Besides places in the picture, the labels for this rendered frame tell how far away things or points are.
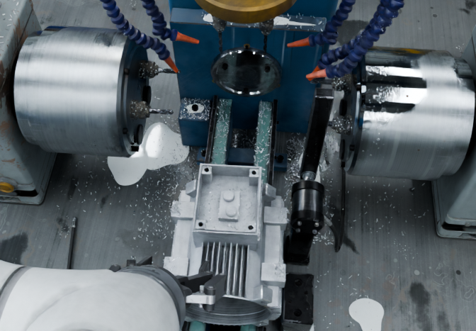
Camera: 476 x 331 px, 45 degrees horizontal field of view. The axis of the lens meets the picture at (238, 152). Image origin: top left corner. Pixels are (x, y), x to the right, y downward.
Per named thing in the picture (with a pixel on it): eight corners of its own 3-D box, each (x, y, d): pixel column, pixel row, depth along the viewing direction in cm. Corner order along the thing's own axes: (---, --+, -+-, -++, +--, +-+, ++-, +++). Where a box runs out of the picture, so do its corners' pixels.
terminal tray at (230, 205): (200, 184, 99) (197, 162, 93) (262, 188, 99) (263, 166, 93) (193, 249, 93) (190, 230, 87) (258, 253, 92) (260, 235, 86)
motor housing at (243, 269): (183, 220, 112) (174, 172, 96) (280, 227, 112) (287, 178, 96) (170, 323, 102) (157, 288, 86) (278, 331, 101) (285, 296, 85)
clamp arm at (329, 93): (299, 167, 110) (314, 83, 88) (315, 169, 110) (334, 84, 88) (299, 183, 108) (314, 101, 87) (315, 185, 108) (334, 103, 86)
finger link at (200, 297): (156, 285, 63) (198, 294, 60) (180, 279, 67) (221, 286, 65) (154, 308, 62) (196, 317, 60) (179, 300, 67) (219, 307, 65)
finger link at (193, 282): (158, 276, 64) (168, 278, 63) (207, 264, 74) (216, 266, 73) (155, 312, 64) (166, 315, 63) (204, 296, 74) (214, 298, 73)
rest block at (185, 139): (185, 125, 139) (180, 94, 129) (214, 127, 139) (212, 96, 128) (181, 146, 136) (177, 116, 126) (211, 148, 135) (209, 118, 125)
